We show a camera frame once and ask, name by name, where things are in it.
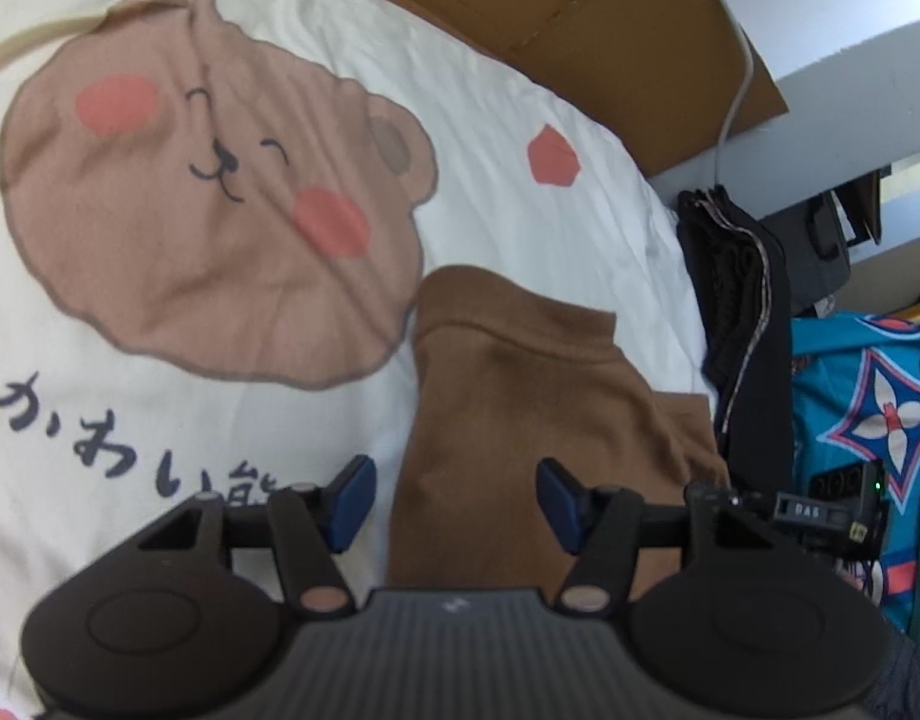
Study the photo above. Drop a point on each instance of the cream bear print bedsheet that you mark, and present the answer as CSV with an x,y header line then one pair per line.
x,y
280,240

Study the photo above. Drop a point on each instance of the dark grey bag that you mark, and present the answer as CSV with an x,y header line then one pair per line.
x,y
827,240

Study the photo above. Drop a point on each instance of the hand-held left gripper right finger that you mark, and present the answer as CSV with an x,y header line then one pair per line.
x,y
561,502

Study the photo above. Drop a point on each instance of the brown printed t-shirt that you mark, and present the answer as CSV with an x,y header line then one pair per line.
x,y
520,405

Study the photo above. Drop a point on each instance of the blue floral bag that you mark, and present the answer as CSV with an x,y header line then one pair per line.
x,y
872,420

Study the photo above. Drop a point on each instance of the flattened brown cardboard box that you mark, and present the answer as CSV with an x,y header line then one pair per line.
x,y
580,30

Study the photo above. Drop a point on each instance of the person's grey trousers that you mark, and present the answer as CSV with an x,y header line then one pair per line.
x,y
906,682

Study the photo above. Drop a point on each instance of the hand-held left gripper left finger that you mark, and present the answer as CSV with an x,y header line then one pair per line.
x,y
355,499

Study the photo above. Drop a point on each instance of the folded black clothes stack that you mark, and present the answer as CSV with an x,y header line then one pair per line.
x,y
745,330

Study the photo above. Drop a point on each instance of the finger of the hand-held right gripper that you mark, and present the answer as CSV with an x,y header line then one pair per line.
x,y
715,493

